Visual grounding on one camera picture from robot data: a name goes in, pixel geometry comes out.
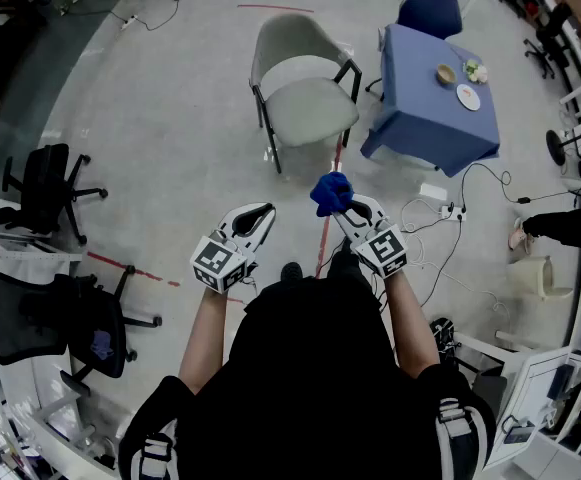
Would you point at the white metal rack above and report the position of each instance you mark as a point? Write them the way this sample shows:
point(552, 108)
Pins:
point(20, 255)

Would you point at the blue upholstered chair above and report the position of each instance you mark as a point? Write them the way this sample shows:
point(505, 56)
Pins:
point(430, 10)

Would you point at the white power strip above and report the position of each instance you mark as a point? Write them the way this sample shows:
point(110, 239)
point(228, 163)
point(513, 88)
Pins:
point(454, 212)
point(128, 22)

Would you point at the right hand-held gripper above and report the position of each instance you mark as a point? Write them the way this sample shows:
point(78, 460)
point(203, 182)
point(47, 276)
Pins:
point(382, 250)

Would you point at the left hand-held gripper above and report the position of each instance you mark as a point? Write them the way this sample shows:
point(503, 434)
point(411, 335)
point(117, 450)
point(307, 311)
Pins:
point(217, 263)

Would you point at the table with blue tablecloth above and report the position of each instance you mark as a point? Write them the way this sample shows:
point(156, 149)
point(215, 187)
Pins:
point(430, 123)

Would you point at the white shelf unit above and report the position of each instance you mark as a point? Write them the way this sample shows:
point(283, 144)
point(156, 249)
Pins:
point(560, 398)

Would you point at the small green plant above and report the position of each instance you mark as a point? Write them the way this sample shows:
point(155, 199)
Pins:
point(476, 71)

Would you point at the blue wiping cloth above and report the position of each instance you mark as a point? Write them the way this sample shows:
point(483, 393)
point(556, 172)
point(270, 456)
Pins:
point(331, 193)

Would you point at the black mesh office chair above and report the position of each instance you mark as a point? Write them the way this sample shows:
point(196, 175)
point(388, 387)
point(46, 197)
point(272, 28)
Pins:
point(15, 318)
point(45, 183)

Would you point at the person's right forearm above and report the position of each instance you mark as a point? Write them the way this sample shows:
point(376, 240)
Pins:
point(410, 323)

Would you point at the black round stand base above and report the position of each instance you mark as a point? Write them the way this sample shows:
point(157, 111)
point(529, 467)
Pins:
point(554, 147)

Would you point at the beige bowl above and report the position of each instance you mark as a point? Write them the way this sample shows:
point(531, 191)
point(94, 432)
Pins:
point(446, 74)

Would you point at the cream plastic stool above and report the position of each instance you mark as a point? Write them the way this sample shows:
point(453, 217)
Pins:
point(537, 275)

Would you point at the person's left forearm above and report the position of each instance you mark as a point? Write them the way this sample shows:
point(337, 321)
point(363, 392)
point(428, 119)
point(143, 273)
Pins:
point(207, 333)

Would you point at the person's black-clothed body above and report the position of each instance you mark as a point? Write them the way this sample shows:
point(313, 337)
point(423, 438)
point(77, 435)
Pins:
point(310, 393)

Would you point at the white plate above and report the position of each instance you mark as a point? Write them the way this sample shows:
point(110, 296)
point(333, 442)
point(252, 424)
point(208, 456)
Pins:
point(468, 98)

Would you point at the grey upholstered armchair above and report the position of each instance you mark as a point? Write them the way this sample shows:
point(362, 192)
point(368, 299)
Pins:
point(310, 110)

